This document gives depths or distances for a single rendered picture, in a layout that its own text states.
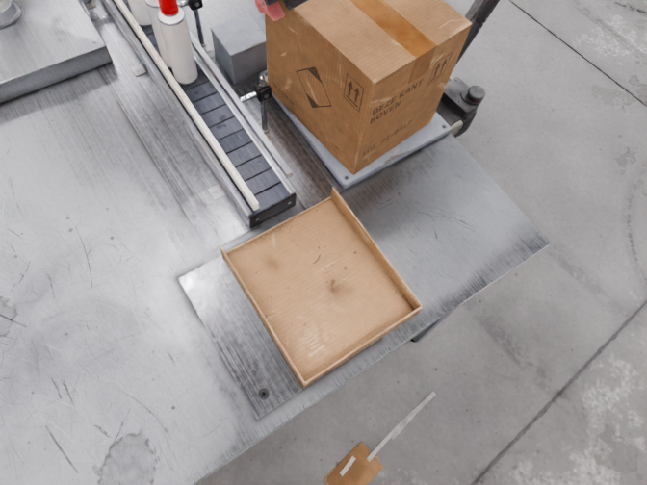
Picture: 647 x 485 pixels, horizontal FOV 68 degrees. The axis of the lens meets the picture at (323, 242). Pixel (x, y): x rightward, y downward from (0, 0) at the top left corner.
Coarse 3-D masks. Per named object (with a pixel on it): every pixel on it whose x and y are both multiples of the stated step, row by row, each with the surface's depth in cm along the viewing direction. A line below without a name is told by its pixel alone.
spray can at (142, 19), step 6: (132, 0) 105; (138, 0) 104; (132, 6) 106; (138, 6) 106; (144, 6) 106; (132, 12) 108; (138, 12) 107; (144, 12) 107; (138, 18) 109; (144, 18) 109; (144, 24) 110; (150, 24) 111
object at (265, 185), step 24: (144, 48) 108; (192, 96) 103; (216, 96) 104; (192, 120) 101; (216, 120) 101; (240, 144) 99; (240, 168) 96; (264, 168) 96; (240, 192) 94; (264, 192) 94; (288, 192) 94
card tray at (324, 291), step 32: (288, 224) 97; (320, 224) 97; (352, 224) 97; (224, 256) 90; (256, 256) 93; (288, 256) 94; (320, 256) 94; (352, 256) 95; (384, 256) 91; (256, 288) 90; (288, 288) 91; (320, 288) 91; (352, 288) 92; (384, 288) 92; (288, 320) 88; (320, 320) 88; (352, 320) 89; (384, 320) 89; (288, 352) 86; (320, 352) 86; (352, 352) 83
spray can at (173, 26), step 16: (160, 0) 87; (176, 0) 88; (160, 16) 90; (176, 16) 90; (176, 32) 92; (176, 48) 95; (192, 48) 98; (176, 64) 99; (192, 64) 101; (176, 80) 104; (192, 80) 104
